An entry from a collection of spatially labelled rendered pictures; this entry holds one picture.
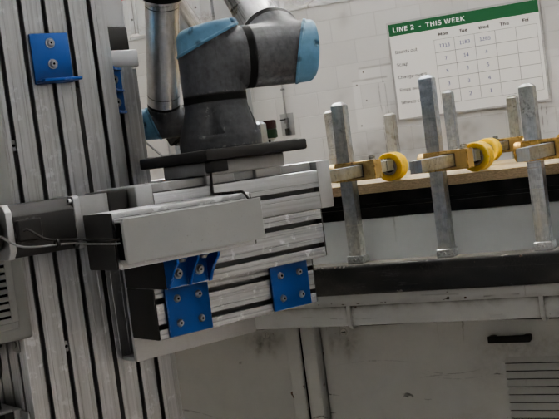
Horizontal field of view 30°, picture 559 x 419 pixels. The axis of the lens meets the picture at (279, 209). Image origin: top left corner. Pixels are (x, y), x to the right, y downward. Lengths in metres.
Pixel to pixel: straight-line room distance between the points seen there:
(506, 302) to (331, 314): 0.49
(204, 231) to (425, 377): 1.50
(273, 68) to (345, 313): 1.10
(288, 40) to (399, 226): 1.16
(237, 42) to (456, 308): 1.13
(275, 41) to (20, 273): 0.61
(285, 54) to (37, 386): 0.73
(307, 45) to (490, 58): 8.01
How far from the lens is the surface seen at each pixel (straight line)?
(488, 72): 9.89
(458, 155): 2.65
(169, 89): 2.38
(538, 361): 2.94
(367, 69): 10.19
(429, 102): 2.67
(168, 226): 1.63
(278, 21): 1.95
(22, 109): 1.87
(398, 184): 2.93
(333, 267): 2.79
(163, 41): 2.33
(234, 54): 1.88
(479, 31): 9.93
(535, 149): 2.40
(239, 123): 1.86
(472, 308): 2.72
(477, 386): 3.01
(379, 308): 2.81
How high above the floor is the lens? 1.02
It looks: 3 degrees down
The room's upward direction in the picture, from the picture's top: 7 degrees counter-clockwise
